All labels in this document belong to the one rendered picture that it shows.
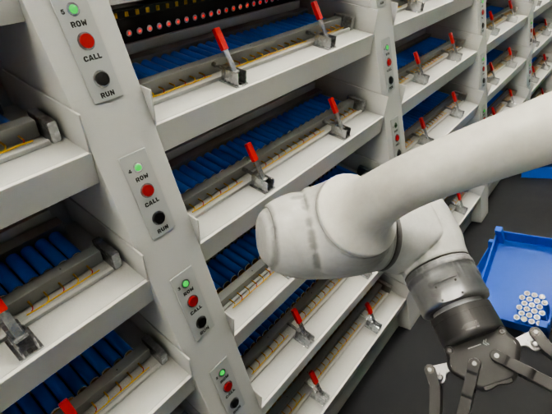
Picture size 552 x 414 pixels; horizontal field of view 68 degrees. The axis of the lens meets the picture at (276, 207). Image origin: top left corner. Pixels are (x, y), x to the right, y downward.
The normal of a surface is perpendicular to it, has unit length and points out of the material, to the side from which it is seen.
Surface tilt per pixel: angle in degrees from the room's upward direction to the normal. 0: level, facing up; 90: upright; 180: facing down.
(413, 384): 0
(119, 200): 90
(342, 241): 68
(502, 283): 26
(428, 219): 46
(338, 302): 21
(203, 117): 111
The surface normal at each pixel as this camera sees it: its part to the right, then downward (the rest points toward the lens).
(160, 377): 0.04, -0.77
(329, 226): -0.20, -0.11
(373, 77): -0.64, 0.47
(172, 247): 0.74, 0.13
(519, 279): -0.49, -0.58
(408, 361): -0.23, -0.87
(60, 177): 0.77, 0.43
